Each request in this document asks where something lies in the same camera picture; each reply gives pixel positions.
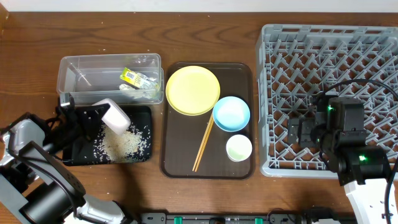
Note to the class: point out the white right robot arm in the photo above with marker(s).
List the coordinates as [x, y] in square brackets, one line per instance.
[363, 170]

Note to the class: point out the brown serving tray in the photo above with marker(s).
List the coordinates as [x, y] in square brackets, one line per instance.
[182, 135]

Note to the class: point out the clear plastic wrapper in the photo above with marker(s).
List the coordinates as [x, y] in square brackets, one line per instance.
[130, 92]

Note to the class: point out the white rice bowl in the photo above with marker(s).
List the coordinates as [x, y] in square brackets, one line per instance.
[115, 118]

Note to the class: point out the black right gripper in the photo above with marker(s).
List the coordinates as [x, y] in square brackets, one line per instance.
[306, 125]

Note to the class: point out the spilled rice pile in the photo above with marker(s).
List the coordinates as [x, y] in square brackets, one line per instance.
[133, 145]

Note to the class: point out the clear plastic waste bin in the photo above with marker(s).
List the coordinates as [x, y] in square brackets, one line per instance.
[92, 78]

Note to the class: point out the yellow plate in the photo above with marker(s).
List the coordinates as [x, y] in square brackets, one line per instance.
[192, 90]

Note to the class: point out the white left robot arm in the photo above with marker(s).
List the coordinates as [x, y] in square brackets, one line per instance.
[36, 187]

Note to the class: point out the blue bowl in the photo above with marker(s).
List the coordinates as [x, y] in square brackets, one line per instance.
[231, 114]

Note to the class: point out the small pale green cup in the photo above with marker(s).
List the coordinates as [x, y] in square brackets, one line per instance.
[238, 148]

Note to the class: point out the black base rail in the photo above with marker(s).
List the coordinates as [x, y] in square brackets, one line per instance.
[275, 216]

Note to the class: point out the yellow-labelled plastic wrapper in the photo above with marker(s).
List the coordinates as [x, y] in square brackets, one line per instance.
[138, 80]

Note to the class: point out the black waste tray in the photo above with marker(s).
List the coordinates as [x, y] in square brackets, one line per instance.
[81, 153]

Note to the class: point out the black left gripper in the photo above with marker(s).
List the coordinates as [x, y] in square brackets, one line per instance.
[77, 121]

